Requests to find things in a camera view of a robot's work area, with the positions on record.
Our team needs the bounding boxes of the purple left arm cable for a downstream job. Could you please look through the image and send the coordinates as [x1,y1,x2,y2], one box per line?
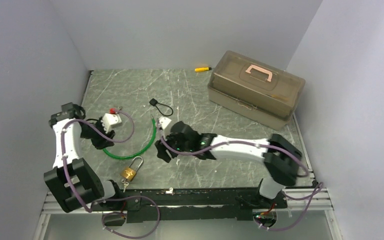
[61,109,161,240]

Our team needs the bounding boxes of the yellow screwdriver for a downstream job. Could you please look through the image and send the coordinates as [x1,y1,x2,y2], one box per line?
[194,67,212,73]

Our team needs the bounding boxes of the green cable lock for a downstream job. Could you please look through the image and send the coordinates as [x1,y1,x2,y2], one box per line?
[102,114,157,161]

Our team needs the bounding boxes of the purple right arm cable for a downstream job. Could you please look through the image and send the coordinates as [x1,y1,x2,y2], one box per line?
[158,127,325,232]

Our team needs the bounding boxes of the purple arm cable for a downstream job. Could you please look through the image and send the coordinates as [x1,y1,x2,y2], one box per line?
[61,109,161,240]
[158,127,325,232]

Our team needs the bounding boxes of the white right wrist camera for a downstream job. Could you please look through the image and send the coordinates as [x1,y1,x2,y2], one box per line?
[157,116,174,135]

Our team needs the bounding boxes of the small silver key pair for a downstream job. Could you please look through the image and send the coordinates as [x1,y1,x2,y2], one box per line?
[121,179,130,193]

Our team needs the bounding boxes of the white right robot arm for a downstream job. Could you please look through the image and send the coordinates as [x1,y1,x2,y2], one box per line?
[155,117,309,208]

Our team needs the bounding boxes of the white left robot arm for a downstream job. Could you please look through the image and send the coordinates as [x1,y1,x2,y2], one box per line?
[43,102,124,213]

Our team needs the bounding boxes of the translucent brown toolbox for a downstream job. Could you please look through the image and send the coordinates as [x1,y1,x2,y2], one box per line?
[207,50,306,130]

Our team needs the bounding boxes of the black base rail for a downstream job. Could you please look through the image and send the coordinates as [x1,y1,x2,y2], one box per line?
[92,187,288,223]

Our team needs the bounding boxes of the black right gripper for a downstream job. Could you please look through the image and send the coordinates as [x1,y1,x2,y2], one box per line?
[155,132,193,163]

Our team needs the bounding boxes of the brass padlock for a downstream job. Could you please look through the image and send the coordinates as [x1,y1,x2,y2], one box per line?
[120,156,144,183]

